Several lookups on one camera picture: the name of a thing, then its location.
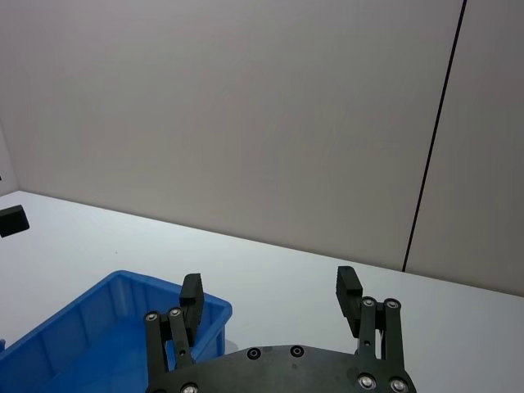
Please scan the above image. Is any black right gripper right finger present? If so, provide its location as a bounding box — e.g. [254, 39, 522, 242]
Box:
[336, 265, 413, 388]

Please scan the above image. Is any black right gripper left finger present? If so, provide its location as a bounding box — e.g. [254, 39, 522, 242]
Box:
[143, 273, 206, 384]

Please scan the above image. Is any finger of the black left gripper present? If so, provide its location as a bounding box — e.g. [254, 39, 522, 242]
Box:
[0, 206, 30, 239]

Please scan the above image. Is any large blue plastic bin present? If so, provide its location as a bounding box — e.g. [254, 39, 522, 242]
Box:
[0, 269, 233, 393]

